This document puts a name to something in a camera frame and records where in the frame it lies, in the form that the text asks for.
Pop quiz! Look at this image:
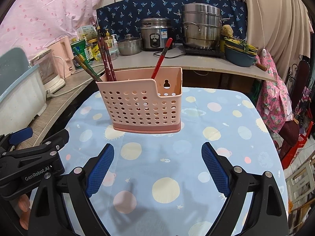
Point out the green chopstick group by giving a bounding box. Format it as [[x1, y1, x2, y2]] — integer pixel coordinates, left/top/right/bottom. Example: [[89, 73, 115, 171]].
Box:
[[75, 54, 94, 71]]

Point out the brown chopstick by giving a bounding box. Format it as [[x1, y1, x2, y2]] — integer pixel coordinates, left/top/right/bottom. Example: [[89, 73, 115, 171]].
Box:
[[74, 56, 102, 82]]

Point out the blue planet pattern tablecloth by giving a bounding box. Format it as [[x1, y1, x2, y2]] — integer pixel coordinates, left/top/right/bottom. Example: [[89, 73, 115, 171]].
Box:
[[60, 87, 288, 235]]

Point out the blue bowl stack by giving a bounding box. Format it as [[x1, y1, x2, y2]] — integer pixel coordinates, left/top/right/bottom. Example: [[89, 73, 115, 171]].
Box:
[[224, 37, 257, 67]]

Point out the pink perforated utensil holder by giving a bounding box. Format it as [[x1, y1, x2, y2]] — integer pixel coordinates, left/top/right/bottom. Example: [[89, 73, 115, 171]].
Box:
[[97, 67, 182, 134]]

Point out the green tin can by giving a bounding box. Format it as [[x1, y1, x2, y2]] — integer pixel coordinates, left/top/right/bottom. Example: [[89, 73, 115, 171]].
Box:
[[70, 40, 89, 62]]

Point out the dark maroon chopstick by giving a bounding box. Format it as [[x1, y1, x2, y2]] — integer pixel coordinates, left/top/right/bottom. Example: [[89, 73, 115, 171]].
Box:
[[97, 26, 112, 82], [99, 34, 114, 82]]

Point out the pink electric kettle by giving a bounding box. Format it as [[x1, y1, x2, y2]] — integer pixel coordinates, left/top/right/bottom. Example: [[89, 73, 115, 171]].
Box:
[[48, 36, 75, 79]]

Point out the yellow soap bottle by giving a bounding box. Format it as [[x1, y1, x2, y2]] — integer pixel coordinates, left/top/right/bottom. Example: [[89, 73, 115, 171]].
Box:
[[104, 29, 115, 51]]

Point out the steel rice cooker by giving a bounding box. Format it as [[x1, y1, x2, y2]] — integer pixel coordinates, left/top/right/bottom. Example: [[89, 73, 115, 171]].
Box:
[[140, 18, 175, 51]]

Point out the stacked steel steamer pot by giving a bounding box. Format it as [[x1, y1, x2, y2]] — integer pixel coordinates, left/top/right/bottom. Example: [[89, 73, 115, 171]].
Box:
[[182, 3, 223, 50]]

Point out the navy floral backsplash cloth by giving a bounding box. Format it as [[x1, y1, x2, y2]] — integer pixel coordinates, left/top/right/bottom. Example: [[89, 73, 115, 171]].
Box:
[[97, 0, 248, 40]]

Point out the dark red chopstick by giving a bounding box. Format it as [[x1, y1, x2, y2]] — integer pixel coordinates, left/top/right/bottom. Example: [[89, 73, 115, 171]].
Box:
[[104, 42, 116, 82]]

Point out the pink floral hanging garment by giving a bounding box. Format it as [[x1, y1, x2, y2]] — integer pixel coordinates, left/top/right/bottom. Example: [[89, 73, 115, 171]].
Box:
[[256, 49, 293, 133]]

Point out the pink dotted curtain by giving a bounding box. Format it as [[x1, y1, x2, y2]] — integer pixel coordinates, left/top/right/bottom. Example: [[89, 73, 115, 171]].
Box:
[[1, 0, 100, 58]]

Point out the beige curtain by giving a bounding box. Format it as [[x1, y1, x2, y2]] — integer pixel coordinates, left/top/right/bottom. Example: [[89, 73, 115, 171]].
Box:
[[244, 0, 313, 79]]

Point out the small steel lidded pot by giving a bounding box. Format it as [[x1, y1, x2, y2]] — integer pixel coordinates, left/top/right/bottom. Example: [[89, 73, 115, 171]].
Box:
[[118, 34, 142, 56]]

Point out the white dish drainer bin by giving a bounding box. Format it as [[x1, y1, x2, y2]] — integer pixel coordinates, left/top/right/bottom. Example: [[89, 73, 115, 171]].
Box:
[[1, 47, 47, 134]]

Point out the person's left hand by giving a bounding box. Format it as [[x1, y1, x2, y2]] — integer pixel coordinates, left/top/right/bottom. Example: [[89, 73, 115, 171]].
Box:
[[18, 195, 31, 230]]

